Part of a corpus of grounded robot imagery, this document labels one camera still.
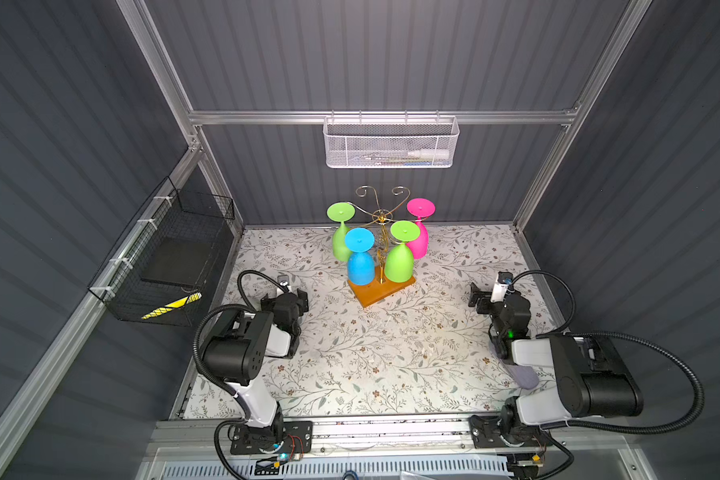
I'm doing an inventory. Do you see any green wine glass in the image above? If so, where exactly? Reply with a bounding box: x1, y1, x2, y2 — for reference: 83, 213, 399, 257
326, 202, 356, 262
385, 220, 420, 283

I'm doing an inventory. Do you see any pink wine glass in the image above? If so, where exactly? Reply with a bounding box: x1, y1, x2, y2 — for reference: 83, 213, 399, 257
407, 198, 436, 260

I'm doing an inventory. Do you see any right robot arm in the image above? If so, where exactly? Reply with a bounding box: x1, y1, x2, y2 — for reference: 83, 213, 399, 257
468, 279, 644, 448

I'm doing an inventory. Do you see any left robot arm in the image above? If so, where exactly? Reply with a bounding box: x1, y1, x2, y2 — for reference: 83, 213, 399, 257
192, 289, 309, 452

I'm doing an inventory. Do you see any blue wine glass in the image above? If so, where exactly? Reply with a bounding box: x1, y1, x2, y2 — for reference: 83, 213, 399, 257
345, 228, 375, 286

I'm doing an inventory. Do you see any purple oblong case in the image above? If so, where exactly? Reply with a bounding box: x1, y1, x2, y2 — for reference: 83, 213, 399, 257
504, 363, 540, 390

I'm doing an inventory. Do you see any floral table mat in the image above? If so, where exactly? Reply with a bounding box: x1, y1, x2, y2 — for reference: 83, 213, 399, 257
182, 224, 577, 420

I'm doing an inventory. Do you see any right black corrugated cable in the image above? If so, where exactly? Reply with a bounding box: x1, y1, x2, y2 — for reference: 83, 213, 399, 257
509, 269, 706, 436

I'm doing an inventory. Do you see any gold wire glass rack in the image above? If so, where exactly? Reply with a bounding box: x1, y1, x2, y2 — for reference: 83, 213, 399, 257
348, 186, 415, 308

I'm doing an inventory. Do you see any black wire basket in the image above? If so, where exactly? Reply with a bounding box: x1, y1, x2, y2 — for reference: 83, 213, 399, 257
89, 180, 236, 327

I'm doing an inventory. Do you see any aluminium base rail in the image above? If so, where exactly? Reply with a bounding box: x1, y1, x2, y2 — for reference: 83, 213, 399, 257
142, 413, 637, 469

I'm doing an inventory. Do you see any white wire mesh basket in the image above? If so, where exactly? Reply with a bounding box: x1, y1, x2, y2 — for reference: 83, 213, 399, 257
322, 113, 460, 169

